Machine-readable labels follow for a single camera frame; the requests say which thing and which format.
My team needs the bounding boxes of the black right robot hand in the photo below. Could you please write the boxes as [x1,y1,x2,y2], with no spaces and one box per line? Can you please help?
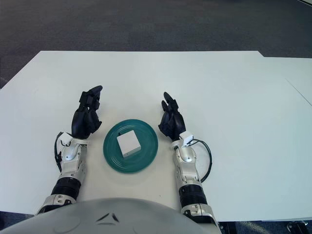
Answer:
[157,92,186,141]

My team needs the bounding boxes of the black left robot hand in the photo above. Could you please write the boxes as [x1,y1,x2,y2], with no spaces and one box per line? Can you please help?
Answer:
[71,85,103,140]

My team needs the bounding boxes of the white cube charger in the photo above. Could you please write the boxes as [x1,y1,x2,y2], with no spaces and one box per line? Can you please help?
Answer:
[116,130,142,158]

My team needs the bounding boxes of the teal round plate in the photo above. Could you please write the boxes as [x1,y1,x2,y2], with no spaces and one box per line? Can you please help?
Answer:
[102,118,159,174]

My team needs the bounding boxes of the white right wrist connector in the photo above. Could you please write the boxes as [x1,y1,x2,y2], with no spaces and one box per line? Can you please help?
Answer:
[179,131,194,147]

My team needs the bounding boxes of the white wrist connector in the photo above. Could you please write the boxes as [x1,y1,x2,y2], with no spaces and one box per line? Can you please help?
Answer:
[58,131,74,147]
[179,131,194,147]

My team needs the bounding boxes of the white left wrist connector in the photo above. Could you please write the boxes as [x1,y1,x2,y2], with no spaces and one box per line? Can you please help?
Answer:
[58,131,74,147]

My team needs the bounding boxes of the grey robot torso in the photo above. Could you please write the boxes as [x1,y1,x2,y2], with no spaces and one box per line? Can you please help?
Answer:
[0,197,213,234]

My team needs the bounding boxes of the black table leg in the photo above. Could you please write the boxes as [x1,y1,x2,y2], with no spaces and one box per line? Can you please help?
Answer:
[218,221,235,234]

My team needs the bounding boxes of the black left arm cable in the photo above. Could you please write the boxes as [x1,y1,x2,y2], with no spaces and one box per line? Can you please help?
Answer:
[54,133,65,172]

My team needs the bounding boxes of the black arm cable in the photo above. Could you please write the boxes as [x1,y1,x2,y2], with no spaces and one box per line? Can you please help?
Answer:
[190,138,213,182]
[54,133,65,172]

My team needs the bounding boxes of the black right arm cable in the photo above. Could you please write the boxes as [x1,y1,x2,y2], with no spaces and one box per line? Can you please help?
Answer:
[190,138,213,182]

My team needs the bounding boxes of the black table foot bracket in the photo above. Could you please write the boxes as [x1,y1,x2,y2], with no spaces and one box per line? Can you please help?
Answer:
[286,220,309,234]

